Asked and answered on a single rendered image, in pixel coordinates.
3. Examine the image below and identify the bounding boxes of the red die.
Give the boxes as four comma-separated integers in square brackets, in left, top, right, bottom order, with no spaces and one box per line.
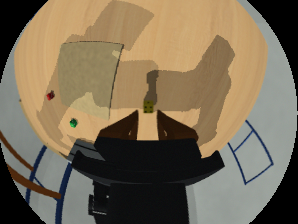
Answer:
[47,92,54,100]

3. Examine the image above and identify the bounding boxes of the green die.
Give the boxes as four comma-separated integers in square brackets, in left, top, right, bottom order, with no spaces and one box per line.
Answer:
[69,119,77,128]

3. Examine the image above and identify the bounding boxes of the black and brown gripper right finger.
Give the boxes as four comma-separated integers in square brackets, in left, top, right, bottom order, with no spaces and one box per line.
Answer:
[157,110,199,142]

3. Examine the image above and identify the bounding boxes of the yellow die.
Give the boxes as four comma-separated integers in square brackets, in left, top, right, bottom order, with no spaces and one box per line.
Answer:
[143,101,154,113]

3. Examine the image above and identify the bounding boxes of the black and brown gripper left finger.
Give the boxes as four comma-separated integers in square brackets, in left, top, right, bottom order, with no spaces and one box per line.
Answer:
[97,110,139,140]

